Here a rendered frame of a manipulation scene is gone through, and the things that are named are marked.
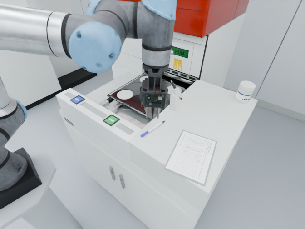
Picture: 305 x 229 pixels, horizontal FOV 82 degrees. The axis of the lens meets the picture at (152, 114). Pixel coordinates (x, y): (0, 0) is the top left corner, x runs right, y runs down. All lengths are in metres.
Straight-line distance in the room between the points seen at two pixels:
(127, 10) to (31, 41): 0.19
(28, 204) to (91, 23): 0.73
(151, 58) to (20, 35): 0.25
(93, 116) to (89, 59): 0.59
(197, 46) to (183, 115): 0.42
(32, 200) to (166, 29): 0.78
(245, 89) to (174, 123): 0.40
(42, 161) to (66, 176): 0.95
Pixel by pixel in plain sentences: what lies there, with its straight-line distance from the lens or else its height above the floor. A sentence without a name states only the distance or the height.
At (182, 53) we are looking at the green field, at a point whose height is 1.10.
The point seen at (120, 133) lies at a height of 0.96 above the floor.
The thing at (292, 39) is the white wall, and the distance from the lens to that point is 2.50.
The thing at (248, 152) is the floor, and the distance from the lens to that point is 2.14.
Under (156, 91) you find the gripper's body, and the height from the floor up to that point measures 1.26.
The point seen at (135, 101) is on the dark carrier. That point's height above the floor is 0.90.
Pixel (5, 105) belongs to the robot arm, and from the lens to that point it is 0.81.
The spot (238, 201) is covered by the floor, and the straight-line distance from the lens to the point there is 1.80.
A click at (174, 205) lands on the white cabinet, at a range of 0.86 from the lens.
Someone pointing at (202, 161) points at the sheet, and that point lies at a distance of 0.69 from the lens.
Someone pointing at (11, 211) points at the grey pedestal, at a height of 0.82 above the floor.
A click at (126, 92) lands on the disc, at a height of 0.90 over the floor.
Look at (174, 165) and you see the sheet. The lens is 0.66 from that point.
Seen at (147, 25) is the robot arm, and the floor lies 1.41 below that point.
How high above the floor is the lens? 1.52
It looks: 41 degrees down
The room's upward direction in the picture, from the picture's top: straight up
